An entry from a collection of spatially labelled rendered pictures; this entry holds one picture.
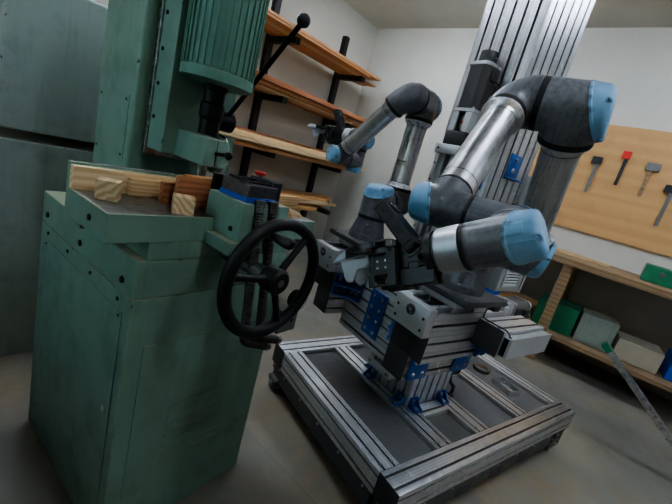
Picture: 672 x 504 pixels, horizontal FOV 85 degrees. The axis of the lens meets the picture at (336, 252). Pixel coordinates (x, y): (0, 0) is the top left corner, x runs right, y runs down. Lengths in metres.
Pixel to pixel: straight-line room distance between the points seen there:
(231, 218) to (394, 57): 4.24
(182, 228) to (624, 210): 3.49
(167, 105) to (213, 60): 0.19
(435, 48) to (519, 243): 4.23
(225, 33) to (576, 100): 0.76
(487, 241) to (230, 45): 0.72
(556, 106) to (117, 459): 1.28
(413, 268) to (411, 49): 4.34
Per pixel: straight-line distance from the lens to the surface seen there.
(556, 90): 0.96
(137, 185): 0.98
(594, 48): 4.19
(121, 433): 1.10
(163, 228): 0.86
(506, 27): 1.58
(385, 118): 1.57
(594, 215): 3.85
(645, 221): 3.84
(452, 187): 0.70
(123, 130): 1.19
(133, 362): 0.98
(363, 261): 0.66
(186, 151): 1.06
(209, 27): 1.00
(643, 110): 3.99
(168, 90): 1.10
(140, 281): 0.88
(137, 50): 1.18
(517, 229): 0.55
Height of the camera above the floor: 1.10
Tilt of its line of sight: 14 degrees down
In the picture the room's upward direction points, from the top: 15 degrees clockwise
